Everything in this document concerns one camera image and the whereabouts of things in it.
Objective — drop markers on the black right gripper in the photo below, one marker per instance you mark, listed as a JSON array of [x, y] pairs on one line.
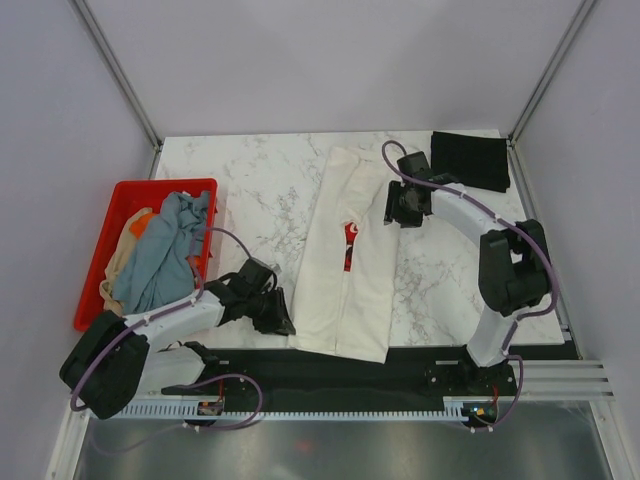
[[393, 209]]

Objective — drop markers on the light blue t-shirt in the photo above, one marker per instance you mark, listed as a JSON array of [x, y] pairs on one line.
[[158, 271]]

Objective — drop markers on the white t-shirt red print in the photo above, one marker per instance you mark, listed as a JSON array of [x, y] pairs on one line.
[[343, 297]]

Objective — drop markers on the right aluminium frame post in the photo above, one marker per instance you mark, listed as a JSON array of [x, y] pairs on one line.
[[560, 54]]

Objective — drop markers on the aluminium frame post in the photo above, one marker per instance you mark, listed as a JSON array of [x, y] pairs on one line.
[[560, 54], [109, 57]]

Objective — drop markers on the red plastic bin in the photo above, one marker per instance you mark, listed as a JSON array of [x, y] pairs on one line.
[[129, 197]]

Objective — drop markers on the orange garment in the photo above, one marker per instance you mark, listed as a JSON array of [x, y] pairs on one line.
[[138, 227]]

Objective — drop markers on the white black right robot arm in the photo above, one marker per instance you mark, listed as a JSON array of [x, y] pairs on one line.
[[515, 276]]

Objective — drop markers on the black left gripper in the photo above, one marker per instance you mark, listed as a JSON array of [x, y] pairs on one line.
[[278, 322]]

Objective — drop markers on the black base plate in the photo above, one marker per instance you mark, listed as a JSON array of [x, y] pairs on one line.
[[410, 377]]

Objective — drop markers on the beige t-shirt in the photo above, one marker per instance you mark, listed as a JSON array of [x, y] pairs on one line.
[[124, 248]]

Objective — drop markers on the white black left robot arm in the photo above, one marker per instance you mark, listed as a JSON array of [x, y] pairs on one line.
[[119, 357]]

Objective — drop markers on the white slotted cable duct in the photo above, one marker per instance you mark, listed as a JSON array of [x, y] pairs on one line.
[[194, 410]]

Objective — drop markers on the folded black t-shirt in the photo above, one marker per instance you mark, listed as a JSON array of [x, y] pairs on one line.
[[476, 162]]

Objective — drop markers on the left aluminium frame post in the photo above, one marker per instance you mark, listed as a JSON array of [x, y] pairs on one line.
[[109, 57]]

